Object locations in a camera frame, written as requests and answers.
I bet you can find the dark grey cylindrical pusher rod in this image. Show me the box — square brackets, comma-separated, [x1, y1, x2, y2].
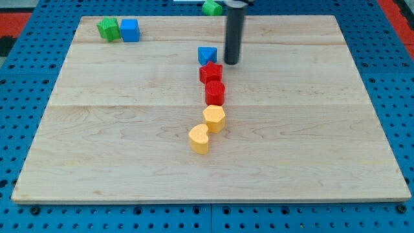
[224, 0, 248, 65]

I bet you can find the blue triangle block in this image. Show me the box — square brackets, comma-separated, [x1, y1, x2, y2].
[197, 47, 217, 66]

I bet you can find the blue cube block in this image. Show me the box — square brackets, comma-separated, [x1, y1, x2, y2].
[120, 19, 140, 42]

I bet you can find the green cylinder block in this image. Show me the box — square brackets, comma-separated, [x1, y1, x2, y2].
[202, 0, 223, 16]

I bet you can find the red star block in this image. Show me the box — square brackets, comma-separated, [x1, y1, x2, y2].
[199, 61, 223, 84]

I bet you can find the red cylinder block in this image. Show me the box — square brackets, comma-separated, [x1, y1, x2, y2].
[205, 81, 225, 105]

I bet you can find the yellow hexagon block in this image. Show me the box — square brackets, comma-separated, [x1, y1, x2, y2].
[202, 105, 226, 133]

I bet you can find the light wooden board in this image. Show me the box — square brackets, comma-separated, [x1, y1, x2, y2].
[11, 16, 411, 205]

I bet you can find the yellow heart block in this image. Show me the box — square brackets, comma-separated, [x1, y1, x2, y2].
[188, 124, 209, 154]

